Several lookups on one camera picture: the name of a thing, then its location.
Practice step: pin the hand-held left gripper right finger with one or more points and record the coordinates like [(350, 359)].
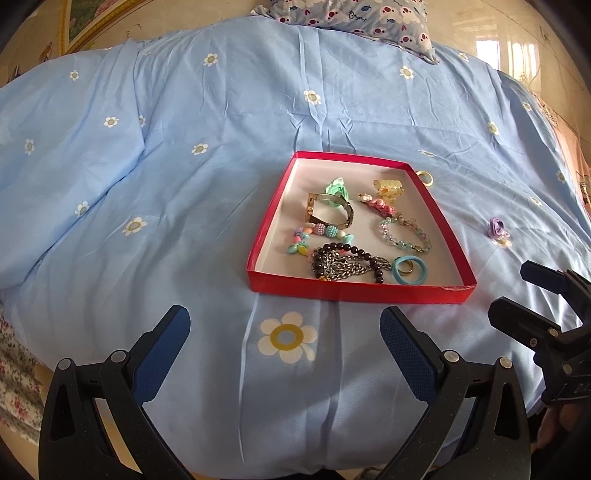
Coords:
[(408, 350)]

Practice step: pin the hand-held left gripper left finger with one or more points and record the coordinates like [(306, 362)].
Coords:
[(161, 355)]

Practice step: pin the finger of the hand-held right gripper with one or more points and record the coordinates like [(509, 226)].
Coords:
[(540, 274), (521, 318)]

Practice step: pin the gold wrist watch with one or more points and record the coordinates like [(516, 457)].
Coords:
[(309, 207)]

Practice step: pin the red shallow cardboard box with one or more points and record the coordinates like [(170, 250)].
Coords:
[(295, 184)]

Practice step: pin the person's right hand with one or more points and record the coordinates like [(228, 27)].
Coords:
[(551, 429)]

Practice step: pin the purple hair bow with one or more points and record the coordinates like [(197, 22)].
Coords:
[(497, 226)]

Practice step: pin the light blue flowered blanket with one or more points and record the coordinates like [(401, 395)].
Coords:
[(138, 277)]

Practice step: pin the peach printed bed sheet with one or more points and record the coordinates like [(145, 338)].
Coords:
[(572, 152)]

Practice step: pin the floral bed sheet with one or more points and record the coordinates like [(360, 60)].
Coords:
[(18, 369)]

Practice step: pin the pink cartoon hair clip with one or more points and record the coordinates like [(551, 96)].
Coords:
[(381, 205)]

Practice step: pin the yellow hair claw clip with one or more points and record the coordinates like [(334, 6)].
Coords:
[(388, 187)]

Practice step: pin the blue cartoon print pillow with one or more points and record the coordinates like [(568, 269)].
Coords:
[(346, 14)]

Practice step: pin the gold framed wall picture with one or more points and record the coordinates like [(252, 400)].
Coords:
[(92, 27)]

